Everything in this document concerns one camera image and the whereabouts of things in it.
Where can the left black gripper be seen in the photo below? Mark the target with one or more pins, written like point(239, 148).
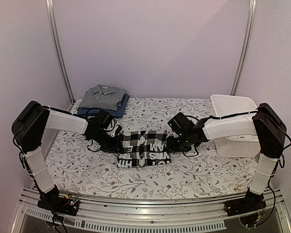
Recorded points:
point(113, 148)

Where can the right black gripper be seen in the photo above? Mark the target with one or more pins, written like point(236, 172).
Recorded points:
point(170, 147)

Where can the black white checkered shirt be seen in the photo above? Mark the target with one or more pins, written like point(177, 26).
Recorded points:
point(143, 148)

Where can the blue checkered shirt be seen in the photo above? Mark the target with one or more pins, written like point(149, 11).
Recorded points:
point(118, 113)

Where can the grey polo shirt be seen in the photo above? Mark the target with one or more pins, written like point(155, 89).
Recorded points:
point(103, 97)

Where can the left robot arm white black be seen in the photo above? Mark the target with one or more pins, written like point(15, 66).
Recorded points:
point(28, 130)

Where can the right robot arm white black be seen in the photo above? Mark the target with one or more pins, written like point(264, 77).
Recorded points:
point(262, 122)

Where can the floral patterned table cloth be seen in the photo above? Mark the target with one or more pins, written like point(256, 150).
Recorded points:
point(77, 166)

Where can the white plastic basket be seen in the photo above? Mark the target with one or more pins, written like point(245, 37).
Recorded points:
point(236, 146)

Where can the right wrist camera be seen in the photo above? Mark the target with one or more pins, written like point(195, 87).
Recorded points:
point(180, 124)

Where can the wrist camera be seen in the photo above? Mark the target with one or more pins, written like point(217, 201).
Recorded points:
point(180, 124)
point(105, 120)

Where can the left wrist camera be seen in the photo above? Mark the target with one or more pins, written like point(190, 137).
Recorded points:
point(105, 120)

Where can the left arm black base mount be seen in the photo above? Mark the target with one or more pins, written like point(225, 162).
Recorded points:
point(67, 205)

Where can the aluminium front rail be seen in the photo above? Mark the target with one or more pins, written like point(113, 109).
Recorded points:
point(111, 215)

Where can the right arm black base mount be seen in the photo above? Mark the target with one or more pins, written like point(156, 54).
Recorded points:
point(251, 202)

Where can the right aluminium frame post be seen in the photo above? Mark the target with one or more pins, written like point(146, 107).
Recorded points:
point(245, 46)

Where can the aluminium frame post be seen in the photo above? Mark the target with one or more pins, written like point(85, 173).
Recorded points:
point(58, 49)
point(245, 46)

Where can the left aluminium frame post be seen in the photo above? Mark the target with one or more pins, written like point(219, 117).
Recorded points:
point(58, 49)

